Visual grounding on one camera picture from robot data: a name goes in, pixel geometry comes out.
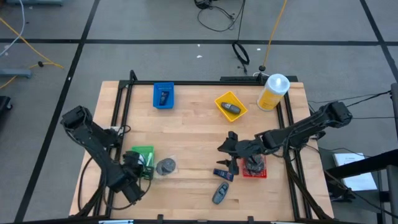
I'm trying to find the blue plastic basket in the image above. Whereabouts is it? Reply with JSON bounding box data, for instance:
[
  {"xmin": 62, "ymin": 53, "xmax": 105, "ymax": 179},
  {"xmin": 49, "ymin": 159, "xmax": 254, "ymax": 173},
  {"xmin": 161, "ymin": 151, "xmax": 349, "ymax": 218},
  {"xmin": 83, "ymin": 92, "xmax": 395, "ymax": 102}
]
[{"xmin": 152, "ymin": 82, "xmax": 175, "ymax": 110}]

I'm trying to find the yellow floor cable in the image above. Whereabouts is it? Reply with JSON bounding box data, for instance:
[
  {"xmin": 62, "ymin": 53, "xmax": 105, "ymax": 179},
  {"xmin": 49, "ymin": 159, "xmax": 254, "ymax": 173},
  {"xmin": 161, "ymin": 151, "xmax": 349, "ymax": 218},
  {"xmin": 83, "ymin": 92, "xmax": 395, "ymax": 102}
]
[{"xmin": 0, "ymin": 17, "xmax": 65, "ymax": 90}]

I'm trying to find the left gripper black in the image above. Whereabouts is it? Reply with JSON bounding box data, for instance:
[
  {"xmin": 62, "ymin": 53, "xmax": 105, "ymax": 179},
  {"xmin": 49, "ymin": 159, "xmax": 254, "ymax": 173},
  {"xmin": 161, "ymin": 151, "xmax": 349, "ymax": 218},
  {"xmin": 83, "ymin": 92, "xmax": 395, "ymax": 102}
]
[{"xmin": 122, "ymin": 151, "xmax": 155, "ymax": 181}]

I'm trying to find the yellow plastic basket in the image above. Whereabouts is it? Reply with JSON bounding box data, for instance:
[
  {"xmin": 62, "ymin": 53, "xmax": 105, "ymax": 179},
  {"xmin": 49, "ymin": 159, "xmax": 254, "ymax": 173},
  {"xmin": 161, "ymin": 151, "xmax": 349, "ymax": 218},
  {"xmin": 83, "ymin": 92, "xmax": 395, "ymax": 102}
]
[{"xmin": 214, "ymin": 90, "xmax": 249, "ymax": 123}]

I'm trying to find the red plastic basket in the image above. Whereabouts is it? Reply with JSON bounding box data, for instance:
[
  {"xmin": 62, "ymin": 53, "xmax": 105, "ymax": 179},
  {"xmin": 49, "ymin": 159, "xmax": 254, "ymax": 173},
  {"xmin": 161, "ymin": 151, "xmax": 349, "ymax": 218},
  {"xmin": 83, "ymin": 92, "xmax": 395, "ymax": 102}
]
[{"xmin": 241, "ymin": 154, "xmax": 268, "ymax": 179}]

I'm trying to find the coiled black floor cable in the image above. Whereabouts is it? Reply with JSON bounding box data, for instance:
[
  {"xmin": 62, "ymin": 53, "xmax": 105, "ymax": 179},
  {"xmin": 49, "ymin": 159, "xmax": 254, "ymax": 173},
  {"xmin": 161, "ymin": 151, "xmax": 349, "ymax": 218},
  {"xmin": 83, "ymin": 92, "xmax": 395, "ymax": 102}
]
[{"xmin": 231, "ymin": 41, "xmax": 251, "ymax": 66}]

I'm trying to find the grey floor rail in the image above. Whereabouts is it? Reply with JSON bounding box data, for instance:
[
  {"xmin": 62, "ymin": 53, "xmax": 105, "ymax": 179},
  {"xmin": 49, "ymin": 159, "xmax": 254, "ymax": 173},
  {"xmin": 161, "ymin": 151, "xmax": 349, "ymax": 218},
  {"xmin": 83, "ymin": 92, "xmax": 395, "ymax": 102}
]
[{"xmin": 0, "ymin": 68, "xmax": 33, "ymax": 78}]

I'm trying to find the white floor cable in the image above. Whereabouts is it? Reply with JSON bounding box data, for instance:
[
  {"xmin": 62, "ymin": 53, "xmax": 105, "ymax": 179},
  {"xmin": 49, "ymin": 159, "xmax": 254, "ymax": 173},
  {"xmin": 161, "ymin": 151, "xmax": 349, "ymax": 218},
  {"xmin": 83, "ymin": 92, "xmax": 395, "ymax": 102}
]
[{"xmin": 0, "ymin": 0, "xmax": 25, "ymax": 57}]

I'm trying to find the black aluminium table frame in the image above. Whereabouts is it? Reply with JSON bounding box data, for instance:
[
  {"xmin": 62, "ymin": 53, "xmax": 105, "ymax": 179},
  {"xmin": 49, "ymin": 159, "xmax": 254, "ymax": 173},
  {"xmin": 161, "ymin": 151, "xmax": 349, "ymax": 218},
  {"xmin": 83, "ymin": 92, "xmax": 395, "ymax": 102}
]
[{"xmin": 76, "ymin": 70, "xmax": 335, "ymax": 223}]

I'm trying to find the tangled black floor cable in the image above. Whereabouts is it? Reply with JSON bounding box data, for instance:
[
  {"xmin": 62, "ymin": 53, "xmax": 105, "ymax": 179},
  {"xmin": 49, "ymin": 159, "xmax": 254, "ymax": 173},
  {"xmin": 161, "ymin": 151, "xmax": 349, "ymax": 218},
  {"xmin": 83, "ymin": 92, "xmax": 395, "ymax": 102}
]
[{"xmin": 194, "ymin": 0, "xmax": 246, "ymax": 33}]

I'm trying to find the white yellow wipes canister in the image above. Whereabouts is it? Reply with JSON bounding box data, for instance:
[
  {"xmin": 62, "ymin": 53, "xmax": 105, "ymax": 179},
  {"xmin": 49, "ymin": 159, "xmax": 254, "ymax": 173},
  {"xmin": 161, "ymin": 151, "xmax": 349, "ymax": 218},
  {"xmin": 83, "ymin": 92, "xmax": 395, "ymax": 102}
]
[{"xmin": 256, "ymin": 73, "xmax": 291, "ymax": 112}]

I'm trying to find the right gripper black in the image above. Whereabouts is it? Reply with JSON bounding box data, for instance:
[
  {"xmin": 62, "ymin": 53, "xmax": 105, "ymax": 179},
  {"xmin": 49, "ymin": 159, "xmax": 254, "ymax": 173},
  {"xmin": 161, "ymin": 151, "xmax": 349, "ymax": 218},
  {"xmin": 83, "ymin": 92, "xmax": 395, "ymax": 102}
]
[{"xmin": 216, "ymin": 130, "xmax": 269, "ymax": 176}]

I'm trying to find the black side table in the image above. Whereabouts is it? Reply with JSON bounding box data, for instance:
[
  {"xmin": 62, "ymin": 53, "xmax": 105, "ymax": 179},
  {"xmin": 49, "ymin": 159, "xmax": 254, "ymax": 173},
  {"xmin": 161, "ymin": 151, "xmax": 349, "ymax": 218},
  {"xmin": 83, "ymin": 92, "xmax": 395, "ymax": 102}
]
[{"xmin": 325, "ymin": 149, "xmax": 398, "ymax": 224}]

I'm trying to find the black caster wheel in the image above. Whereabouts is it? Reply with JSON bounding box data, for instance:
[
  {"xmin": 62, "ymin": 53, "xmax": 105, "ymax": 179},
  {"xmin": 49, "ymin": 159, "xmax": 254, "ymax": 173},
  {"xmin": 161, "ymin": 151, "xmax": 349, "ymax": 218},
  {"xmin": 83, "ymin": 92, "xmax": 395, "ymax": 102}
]
[{"xmin": 0, "ymin": 95, "xmax": 13, "ymax": 111}]

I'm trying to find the yellow hanging cable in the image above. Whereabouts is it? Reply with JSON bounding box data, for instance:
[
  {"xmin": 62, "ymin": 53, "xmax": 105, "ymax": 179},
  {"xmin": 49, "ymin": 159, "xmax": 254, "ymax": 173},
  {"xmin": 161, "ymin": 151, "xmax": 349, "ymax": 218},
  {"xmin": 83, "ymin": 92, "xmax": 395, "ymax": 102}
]
[{"xmin": 262, "ymin": 0, "xmax": 288, "ymax": 68}]

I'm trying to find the dark grey deodorant bottle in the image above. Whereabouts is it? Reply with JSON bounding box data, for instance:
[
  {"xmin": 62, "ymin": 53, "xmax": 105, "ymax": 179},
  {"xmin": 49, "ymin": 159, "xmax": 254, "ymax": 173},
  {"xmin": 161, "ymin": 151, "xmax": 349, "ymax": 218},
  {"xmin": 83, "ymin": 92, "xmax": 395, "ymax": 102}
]
[{"xmin": 220, "ymin": 101, "xmax": 242, "ymax": 115}]

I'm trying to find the green plastic basket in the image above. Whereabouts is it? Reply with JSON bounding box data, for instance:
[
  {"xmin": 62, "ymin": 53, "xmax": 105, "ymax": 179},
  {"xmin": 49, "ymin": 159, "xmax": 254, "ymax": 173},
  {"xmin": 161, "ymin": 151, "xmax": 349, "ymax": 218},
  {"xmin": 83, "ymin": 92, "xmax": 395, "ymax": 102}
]
[{"xmin": 131, "ymin": 145, "xmax": 155, "ymax": 180}]

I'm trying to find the grey remote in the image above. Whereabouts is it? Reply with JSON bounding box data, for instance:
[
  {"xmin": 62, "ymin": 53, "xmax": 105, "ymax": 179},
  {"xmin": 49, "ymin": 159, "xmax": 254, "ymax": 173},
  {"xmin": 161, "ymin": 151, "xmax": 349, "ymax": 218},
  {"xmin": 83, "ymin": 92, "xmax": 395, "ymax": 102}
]
[{"xmin": 211, "ymin": 181, "xmax": 230, "ymax": 205}]

